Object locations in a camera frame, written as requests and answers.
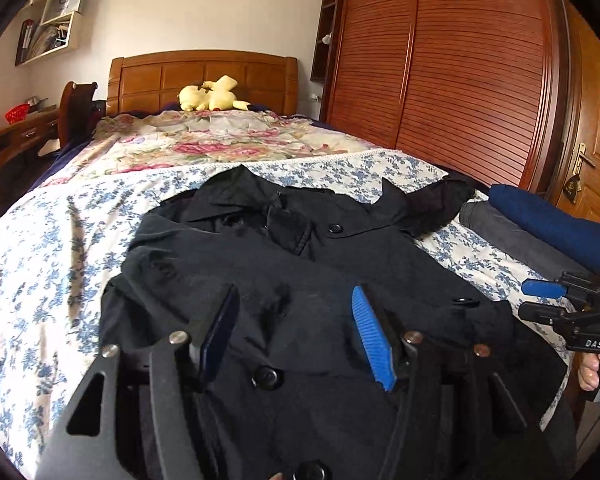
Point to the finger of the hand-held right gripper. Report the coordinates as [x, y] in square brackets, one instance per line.
[537, 311]
[542, 288]

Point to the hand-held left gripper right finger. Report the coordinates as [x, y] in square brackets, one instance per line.
[372, 340]

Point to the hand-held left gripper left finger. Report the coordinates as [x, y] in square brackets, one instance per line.
[219, 332]

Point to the black buttoned coat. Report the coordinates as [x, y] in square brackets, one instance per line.
[305, 280]

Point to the person's right hand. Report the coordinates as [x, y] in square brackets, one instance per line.
[590, 372]

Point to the folded grey cloth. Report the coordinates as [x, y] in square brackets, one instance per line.
[505, 235]

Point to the folded navy cloth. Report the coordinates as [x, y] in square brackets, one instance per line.
[550, 220]

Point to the blue floral bed sheet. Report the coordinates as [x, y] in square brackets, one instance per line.
[55, 270]

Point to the pink floral quilt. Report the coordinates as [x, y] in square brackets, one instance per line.
[180, 145]

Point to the yellow plush toy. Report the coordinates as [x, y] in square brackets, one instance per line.
[205, 97]

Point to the wooden slatted wardrobe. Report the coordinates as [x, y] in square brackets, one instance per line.
[455, 60]

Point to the wooden bed headboard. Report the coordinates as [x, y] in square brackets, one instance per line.
[155, 77]

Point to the dark wooden chair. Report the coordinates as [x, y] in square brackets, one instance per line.
[75, 110]

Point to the wooden desk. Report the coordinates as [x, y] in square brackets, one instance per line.
[20, 132]

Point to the red basket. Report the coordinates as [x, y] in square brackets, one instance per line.
[17, 114]

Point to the white wall shelf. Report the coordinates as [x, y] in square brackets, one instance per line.
[75, 40]

